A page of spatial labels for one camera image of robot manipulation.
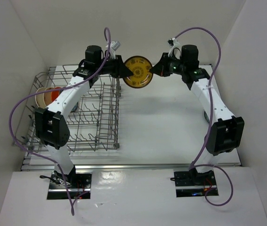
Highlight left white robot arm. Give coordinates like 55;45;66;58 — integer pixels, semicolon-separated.
35;41;133;188

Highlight cream plate small motifs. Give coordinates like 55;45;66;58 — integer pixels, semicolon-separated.
42;92;52;108

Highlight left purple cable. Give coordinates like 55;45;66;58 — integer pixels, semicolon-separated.
8;27;113;216

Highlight orange plate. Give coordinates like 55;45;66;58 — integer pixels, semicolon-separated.
51;87;62;102

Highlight blue patterned plate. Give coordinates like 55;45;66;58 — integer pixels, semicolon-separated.
204;111;210;123
71;103;79;113

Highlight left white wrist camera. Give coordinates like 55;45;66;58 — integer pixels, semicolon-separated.
106;41;121;59

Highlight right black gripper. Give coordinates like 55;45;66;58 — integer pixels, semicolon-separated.
150;52;187;77

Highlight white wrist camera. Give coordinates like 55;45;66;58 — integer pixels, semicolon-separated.
106;41;121;59
167;37;181;57

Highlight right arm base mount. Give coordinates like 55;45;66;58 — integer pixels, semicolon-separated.
170;169;219;198

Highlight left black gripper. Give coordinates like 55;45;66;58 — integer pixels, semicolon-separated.
96;55;134;79

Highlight cream plate green patch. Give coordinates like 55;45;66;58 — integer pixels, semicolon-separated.
35;87;47;109

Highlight yellow patterned plate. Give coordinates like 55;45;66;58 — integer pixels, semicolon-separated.
123;56;153;89

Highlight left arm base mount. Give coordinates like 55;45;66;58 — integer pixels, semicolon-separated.
47;172;92;200

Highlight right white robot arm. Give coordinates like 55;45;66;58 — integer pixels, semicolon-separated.
150;45;244;185

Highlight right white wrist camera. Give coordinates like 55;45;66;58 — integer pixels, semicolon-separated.
167;37;181;57

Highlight grey wire dish rack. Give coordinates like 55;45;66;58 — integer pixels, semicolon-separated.
15;75;121;154

